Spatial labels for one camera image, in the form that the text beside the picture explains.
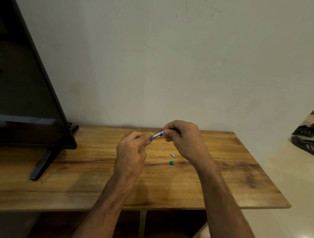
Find person's left hand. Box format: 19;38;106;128
114;131;154;182

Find wooden table support panel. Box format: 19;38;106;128
139;210;147;238

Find silver and blue pen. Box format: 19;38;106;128
150;131;164;142

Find person's right hand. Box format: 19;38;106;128
162;120;216;168

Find person's left forearm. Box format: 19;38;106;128
71;175;138;238

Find person's right forearm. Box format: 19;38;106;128
192;159;255;238

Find black flat screen television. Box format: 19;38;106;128
0;0;79;181

